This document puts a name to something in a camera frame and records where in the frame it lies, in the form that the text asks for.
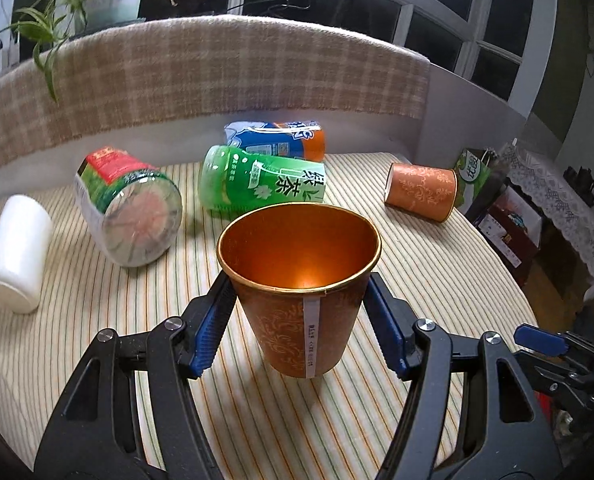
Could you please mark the green white paper bag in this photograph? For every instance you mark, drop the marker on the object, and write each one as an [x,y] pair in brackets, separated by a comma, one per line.
[472,169]

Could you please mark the spider plant in green pot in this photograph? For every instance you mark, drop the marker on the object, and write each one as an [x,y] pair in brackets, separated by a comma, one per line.
[92,0]

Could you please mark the dark red cardboard box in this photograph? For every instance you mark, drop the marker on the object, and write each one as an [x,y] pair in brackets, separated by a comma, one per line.
[513,228]

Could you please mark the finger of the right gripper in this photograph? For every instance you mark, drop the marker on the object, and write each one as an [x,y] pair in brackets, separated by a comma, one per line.
[561,366]

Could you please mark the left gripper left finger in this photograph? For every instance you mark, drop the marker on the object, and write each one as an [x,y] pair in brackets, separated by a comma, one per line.
[94,430]

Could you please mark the orange paper cup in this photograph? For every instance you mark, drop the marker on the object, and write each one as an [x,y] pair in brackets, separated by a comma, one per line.
[300,271]
[427,192]

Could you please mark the white lace cloth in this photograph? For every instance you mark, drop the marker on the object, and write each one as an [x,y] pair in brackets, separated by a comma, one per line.
[543,182]

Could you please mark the red green label jar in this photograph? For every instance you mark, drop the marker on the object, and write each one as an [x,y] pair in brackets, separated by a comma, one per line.
[132,209]

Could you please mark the white plastic cup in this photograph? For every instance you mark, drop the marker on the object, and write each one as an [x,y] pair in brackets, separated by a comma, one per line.
[25,232]

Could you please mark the green tea cup container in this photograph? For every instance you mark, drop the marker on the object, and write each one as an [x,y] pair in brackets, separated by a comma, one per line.
[233,180]

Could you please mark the beige plaid sill cloth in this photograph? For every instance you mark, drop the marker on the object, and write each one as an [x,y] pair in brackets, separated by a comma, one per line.
[184,68]

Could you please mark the blue orange snack package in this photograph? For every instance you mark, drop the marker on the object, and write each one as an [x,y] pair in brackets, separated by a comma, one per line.
[302,140]

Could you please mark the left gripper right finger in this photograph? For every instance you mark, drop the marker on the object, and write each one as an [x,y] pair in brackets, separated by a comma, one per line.
[502,431]

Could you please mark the white window frame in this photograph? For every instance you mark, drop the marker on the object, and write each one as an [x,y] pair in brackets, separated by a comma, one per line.
[501,46]

